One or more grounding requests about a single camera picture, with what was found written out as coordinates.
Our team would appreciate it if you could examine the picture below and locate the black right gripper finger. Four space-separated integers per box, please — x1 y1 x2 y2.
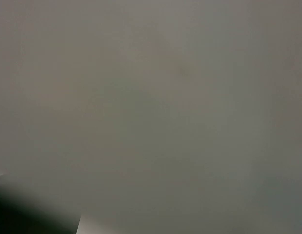
0 175 80 234

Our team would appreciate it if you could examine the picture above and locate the white plastic bag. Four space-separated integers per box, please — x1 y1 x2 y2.
0 0 302 234

